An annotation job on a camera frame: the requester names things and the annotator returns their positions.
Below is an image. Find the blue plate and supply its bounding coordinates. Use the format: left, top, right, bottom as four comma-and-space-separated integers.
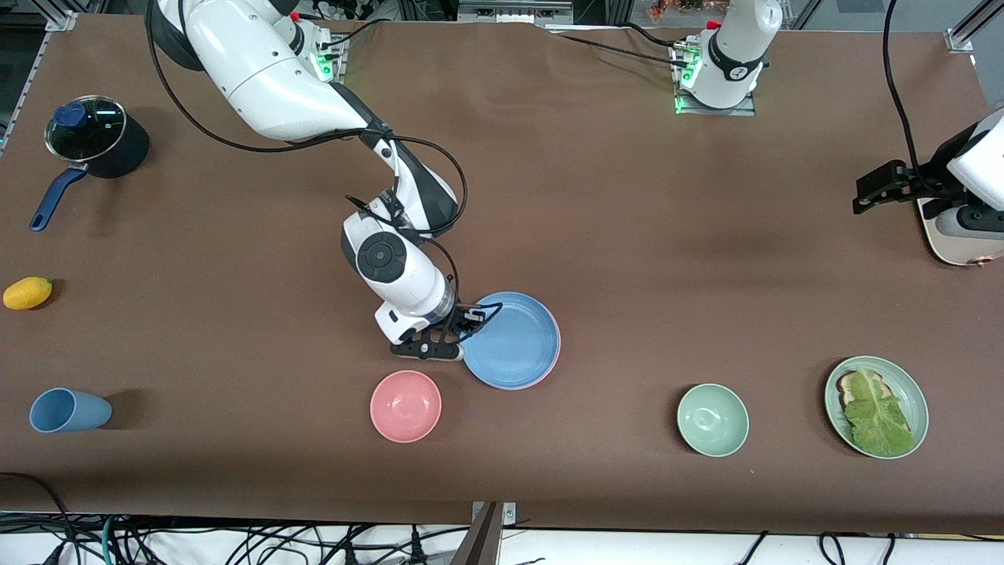
461, 292, 561, 391

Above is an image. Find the pink plate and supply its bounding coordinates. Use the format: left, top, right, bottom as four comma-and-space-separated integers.
502, 304, 563, 392

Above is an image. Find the pink bowl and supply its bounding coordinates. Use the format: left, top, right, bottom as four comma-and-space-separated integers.
369, 370, 442, 444

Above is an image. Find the toasted bread slice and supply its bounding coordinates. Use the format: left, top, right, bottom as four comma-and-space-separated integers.
836, 370, 892, 410

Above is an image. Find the green plate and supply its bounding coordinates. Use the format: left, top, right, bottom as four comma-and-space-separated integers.
824, 355, 929, 460

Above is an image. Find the green lettuce leaf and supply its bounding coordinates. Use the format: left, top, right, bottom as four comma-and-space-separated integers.
843, 366, 917, 457

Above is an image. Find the green bowl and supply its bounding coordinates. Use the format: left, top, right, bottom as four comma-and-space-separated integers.
676, 383, 750, 458

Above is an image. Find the grey metal box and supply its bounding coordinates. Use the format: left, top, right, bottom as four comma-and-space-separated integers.
457, 0, 575, 26

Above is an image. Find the blue cup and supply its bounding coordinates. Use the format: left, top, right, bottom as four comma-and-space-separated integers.
29, 388, 113, 434

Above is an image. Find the glass lid with blue knob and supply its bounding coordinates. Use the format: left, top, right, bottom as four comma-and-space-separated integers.
45, 95, 127, 162

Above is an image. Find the yellow lemon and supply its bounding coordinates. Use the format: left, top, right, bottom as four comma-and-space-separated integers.
2, 276, 54, 311

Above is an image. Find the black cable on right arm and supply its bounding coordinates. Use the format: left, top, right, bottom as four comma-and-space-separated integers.
145, 0, 470, 330

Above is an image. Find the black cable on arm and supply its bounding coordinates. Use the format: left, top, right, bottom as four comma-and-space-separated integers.
882, 0, 930, 185
145, 0, 470, 330

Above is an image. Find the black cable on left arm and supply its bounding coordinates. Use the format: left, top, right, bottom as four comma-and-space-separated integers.
882, 0, 930, 185

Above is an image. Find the aluminium frame profile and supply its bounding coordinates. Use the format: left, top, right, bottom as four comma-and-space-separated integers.
945, 0, 1004, 53

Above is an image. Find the metal table bracket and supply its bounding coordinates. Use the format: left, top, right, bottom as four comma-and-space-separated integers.
449, 501, 518, 565

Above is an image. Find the black base cable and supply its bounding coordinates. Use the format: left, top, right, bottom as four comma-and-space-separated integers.
608, 21, 691, 57
545, 30, 691, 73
316, 17, 384, 60

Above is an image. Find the black pot with blue handle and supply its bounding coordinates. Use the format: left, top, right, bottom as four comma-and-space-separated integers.
29, 94, 151, 233

